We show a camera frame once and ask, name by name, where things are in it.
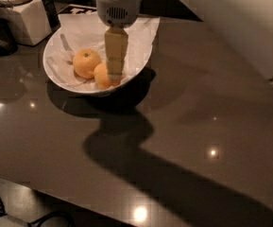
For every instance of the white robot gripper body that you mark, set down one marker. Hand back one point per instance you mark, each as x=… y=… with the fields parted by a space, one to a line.
x=118 y=11

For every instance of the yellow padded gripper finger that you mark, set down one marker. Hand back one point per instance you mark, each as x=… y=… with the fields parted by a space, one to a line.
x=116 y=47

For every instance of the orange fruit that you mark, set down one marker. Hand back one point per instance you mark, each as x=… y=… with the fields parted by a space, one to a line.
x=85 y=61
x=101 y=78

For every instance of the white ceramic bowl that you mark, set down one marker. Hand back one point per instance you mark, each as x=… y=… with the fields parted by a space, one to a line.
x=79 y=87

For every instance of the white paper napkin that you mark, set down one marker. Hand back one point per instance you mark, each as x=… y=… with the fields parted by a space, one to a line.
x=79 y=32

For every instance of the black printed card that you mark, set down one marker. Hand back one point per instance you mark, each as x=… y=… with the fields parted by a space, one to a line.
x=77 y=9

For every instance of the white square ceramic jar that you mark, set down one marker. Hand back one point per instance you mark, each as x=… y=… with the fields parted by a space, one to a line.
x=27 y=20

